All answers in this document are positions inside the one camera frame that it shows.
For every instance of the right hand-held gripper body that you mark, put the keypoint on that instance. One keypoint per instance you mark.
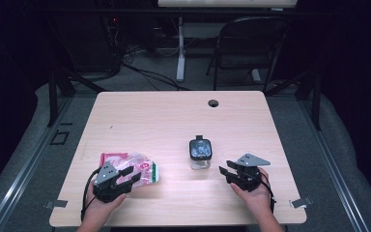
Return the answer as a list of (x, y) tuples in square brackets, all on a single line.
[(246, 179)]

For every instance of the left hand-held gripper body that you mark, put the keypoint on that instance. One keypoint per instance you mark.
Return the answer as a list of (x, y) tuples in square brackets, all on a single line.
[(107, 188)]

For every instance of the pink and clear plastic bag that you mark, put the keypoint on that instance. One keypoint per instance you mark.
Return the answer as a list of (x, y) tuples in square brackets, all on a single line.
[(141, 167)]

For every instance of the person's left hand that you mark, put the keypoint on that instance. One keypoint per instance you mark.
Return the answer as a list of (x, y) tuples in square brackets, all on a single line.
[(98, 209)]

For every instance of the person's right hand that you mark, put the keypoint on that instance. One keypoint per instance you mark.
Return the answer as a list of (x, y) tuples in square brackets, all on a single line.
[(257, 201)]

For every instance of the grey tape piece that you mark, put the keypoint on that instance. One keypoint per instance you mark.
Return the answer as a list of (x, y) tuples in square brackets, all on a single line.
[(301, 202), (56, 203)]

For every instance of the white desk leg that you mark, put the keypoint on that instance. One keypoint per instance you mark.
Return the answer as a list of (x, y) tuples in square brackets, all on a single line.
[(181, 58)]

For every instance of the black folding chair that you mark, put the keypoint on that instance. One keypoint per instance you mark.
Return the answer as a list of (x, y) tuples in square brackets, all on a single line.
[(251, 38)]

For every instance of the dark computer tower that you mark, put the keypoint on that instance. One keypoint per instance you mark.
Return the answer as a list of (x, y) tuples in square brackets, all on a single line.
[(96, 45)]

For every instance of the aluminium floor rail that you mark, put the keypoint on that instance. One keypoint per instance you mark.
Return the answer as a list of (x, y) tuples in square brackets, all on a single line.
[(25, 175), (335, 175)]

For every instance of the black metal frame post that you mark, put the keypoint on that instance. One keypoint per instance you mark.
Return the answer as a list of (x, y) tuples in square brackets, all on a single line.
[(53, 96), (316, 100)]

